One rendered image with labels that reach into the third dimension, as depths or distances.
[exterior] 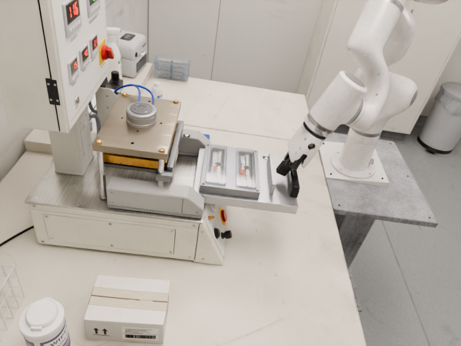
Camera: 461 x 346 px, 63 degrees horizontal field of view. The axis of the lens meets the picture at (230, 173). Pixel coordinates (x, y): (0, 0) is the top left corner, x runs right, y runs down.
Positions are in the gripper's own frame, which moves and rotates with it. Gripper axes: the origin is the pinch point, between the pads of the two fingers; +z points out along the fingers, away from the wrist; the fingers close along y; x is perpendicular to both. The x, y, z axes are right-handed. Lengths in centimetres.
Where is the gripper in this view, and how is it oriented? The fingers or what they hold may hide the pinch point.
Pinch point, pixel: (283, 168)
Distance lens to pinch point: 110.5
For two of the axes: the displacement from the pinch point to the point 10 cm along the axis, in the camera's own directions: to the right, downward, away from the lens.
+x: -8.8, -3.8, -2.8
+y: 0.2, -6.2, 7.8
